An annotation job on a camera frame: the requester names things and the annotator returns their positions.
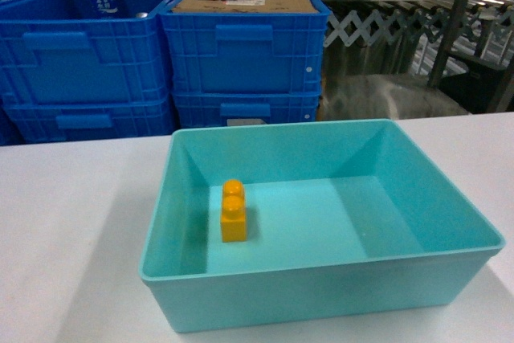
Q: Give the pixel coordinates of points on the yellow two-stud toy block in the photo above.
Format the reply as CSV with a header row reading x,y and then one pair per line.
x,y
233,217

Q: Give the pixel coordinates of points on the lower right blue crate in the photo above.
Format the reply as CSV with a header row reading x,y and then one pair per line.
x,y
201,109

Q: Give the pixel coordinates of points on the blue crate with cardboard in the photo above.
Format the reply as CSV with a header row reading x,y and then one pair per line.
x,y
267,47

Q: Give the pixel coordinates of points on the light teal plastic bin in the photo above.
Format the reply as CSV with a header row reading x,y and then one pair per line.
x,y
343,217

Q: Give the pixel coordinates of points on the brown cardboard sheet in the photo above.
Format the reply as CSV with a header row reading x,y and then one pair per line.
x,y
245,3

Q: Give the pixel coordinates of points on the grey expandable roller conveyor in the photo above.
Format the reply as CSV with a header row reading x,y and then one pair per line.
x,y
368,23

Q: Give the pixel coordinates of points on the blue crate with bottle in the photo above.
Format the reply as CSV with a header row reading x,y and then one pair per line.
x,y
60,52

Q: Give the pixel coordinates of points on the lower middle blue crate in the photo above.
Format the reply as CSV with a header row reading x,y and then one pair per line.
x,y
85,122

